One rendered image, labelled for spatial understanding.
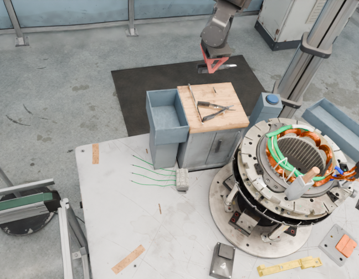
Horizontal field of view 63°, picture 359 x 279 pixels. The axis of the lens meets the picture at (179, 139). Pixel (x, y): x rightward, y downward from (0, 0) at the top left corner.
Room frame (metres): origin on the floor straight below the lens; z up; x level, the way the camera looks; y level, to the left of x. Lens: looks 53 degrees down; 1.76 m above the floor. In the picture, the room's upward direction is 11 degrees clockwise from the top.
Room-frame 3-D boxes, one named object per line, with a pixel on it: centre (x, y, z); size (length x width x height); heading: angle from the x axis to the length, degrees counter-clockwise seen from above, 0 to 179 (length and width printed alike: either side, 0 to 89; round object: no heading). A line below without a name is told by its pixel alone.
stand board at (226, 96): (0.69, -0.08, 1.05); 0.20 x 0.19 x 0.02; 112
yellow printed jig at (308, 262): (0.30, -0.44, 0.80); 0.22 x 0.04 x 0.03; 110
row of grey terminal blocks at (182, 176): (0.54, -0.04, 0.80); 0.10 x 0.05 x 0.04; 11
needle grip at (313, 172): (0.39, -0.32, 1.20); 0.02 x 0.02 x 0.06
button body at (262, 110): (0.80, -0.30, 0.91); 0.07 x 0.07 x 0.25; 7
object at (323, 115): (0.71, -0.54, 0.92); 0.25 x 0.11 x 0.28; 46
